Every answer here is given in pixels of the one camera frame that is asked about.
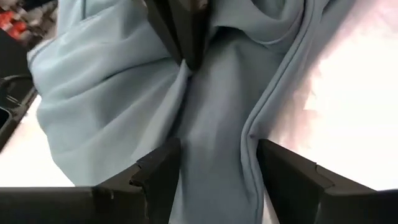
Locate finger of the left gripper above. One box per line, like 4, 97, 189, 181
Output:
169, 0, 210, 72
144, 0, 188, 65

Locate grey-teal shirt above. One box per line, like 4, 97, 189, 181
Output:
26, 0, 357, 224

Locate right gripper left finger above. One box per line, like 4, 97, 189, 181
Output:
0, 136, 182, 224

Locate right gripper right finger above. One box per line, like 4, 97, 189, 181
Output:
256, 138, 398, 224

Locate black aluminium table frame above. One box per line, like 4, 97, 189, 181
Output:
0, 73, 39, 152

